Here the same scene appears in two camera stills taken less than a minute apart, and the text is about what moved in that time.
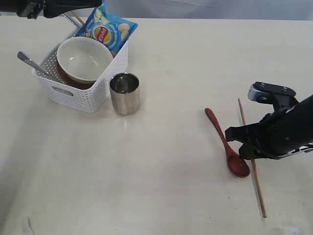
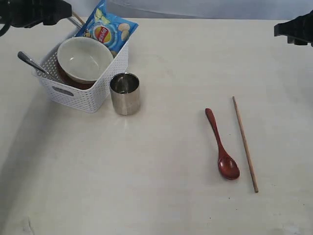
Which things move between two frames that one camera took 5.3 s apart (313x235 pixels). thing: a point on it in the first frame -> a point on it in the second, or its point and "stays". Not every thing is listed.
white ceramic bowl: (84, 59) stays
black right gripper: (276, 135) -> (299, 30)
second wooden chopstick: (78, 17) stays
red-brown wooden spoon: (236, 165) -> (227, 166)
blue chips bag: (114, 33) stays
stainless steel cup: (125, 90) stays
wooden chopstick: (253, 166) -> (246, 147)
